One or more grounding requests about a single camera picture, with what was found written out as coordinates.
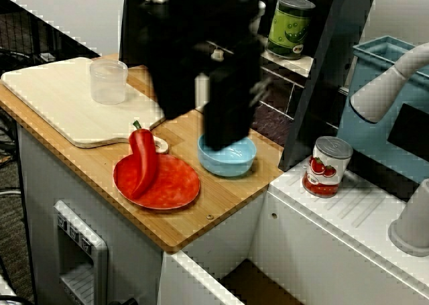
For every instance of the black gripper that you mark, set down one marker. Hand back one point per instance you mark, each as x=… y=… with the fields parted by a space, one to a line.
x=231 y=90

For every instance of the red toy pepper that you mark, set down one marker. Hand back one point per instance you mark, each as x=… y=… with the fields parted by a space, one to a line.
x=144 y=157

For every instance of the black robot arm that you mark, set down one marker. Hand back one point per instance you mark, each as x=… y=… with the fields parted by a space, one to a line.
x=181 y=50

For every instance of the light blue bowl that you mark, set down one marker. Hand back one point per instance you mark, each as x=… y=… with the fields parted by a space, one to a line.
x=231 y=166

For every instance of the red round plate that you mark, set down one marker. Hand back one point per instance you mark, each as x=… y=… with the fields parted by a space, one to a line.
x=171 y=187

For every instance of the brass countertop screw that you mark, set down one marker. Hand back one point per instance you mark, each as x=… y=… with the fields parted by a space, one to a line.
x=210 y=217

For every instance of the tomato can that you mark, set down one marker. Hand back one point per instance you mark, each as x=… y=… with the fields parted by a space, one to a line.
x=325 y=171

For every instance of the dark shelf unit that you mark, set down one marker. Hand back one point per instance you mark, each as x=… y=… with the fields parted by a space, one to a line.
x=321 y=83

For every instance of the green peas can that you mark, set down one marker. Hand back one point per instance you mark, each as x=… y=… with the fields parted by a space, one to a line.
x=290 y=30

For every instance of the clear open plastic jar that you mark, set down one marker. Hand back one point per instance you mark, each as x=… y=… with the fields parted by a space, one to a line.
x=109 y=83

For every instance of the white toy kitchen cabinet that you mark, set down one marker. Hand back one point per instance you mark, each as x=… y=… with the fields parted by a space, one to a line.
x=301 y=238

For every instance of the blue plastic dish rack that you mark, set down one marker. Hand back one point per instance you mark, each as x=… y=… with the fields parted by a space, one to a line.
x=365 y=140

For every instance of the grey toy faucet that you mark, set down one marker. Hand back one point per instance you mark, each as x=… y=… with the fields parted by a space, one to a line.
x=378 y=94

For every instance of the light wooden cutting board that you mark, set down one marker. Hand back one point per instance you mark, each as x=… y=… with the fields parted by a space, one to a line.
x=50 y=94

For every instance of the grey dispenser panel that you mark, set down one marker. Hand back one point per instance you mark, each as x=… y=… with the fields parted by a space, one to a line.
x=83 y=251

